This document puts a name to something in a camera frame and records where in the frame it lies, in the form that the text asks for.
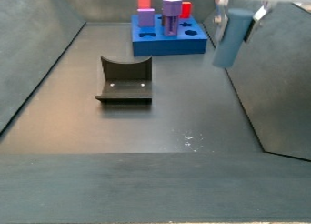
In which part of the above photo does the black curved stand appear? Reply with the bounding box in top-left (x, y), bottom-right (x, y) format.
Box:
top-left (95, 57), bottom-right (152, 102)

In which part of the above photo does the purple hexagonal frame peg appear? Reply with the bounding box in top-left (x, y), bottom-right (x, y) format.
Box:
top-left (163, 0), bottom-right (183, 36)

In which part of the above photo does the purple square block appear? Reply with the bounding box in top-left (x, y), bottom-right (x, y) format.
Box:
top-left (137, 8), bottom-right (155, 27)

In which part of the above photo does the blue shape sorting board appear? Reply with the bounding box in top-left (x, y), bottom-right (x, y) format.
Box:
top-left (131, 15), bottom-right (208, 56)

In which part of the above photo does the small red block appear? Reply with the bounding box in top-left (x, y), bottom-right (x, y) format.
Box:
top-left (180, 2), bottom-right (192, 18)

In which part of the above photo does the light blue oval peg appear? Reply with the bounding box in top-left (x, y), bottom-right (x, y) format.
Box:
top-left (212, 8), bottom-right (254, 68)

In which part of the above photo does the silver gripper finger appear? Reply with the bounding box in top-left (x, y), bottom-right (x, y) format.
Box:
top-left (244, 1), bottom-right (270, 43)
top-left (214, 0), bottom-right (228, 43)

